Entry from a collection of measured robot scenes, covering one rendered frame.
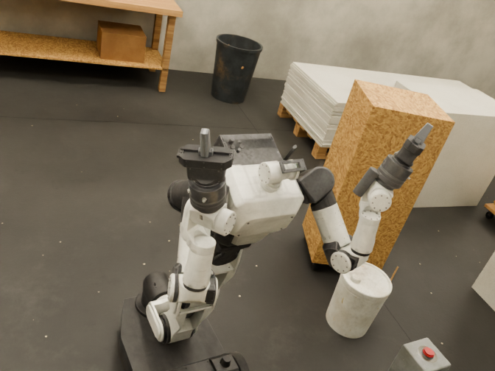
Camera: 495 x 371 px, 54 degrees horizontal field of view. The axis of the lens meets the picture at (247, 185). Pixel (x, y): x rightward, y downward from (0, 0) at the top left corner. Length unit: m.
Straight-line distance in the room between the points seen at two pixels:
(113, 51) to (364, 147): 3.23
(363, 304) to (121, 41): 3.67
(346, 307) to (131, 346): 1.23
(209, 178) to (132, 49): 4.34
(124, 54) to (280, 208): 4.07
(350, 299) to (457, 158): 2.14
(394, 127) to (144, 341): 1.76
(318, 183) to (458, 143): 3.00
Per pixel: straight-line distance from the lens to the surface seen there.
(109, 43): 5.32
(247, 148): 1.56
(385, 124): 2.84
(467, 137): 4.53
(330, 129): 4.69
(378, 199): 1.49
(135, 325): 2.55
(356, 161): 2.91
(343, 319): 2.98
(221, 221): 1.16
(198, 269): 1.26
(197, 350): 2.49
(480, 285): 3.96
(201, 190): 1.10
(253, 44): 5.72
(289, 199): 1.51
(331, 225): 1.63
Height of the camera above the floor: 2.10
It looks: 31 degrees down
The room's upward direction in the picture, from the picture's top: 15 degrees clockwise
